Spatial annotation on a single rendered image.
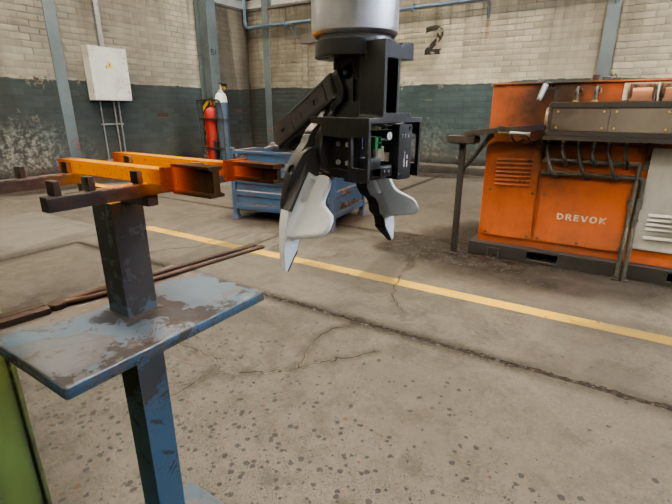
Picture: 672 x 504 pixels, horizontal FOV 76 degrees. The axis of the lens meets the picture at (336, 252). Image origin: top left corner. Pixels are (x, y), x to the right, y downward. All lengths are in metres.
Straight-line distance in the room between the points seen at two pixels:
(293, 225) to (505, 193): 3.12
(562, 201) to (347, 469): 2.48
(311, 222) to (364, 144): 0.08
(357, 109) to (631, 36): 7.12
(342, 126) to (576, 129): 2.89
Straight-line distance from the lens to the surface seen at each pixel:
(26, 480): 1.38
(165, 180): 0.69
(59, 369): 0.77
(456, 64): 7.80
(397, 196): 0.46
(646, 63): 7.43
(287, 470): 1.53
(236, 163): 0.75
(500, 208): 3.49
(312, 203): 0.39
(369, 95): 0.38
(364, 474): 1.52
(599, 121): 3.22
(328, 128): 0.39
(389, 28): 0.40
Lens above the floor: 1.08
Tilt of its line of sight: 18 degrees down
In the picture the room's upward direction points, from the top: straight up
